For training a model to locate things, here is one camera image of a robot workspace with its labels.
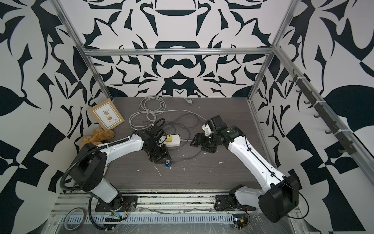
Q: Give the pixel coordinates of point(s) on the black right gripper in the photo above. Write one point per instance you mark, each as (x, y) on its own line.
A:
(199, 138)

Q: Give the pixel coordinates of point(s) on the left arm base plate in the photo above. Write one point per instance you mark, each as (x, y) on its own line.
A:
(125, 204)

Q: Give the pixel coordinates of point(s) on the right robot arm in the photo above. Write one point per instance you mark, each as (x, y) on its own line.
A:
(278, 195)

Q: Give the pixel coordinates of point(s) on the blue mp3 player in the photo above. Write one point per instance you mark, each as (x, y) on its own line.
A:
(167, 163)

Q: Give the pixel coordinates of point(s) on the grey USB cable green charger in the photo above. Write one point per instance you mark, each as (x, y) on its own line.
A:
(186, 122)

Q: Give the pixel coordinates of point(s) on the tape roll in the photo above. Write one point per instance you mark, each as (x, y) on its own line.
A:
(74, 219)

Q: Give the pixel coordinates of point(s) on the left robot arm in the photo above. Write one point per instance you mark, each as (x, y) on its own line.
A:
(86, 172)

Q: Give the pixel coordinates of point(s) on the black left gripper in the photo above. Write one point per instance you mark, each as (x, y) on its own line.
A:
(165, 154)

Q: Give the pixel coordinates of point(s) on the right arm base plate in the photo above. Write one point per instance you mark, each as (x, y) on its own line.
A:
(230, 203)

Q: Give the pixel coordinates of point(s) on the black wall hook rack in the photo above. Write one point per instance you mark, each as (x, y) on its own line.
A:
(314, 100)

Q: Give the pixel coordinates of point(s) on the white power strip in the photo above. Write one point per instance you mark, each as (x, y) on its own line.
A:
(175, 141)

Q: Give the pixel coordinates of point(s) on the small circuit board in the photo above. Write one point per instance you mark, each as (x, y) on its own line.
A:
(240, 220)

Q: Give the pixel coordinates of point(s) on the yellow USB wall charger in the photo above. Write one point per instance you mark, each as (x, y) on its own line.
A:
(169, 138)

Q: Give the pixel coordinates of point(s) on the wooden picture frame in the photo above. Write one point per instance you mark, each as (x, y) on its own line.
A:
(107, 115)

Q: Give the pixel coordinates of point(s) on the brown teddy bear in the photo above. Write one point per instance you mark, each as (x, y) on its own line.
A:
(98, 136)

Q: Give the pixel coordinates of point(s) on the grey USB cable pink charger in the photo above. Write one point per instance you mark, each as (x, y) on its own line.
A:
(184, 152)

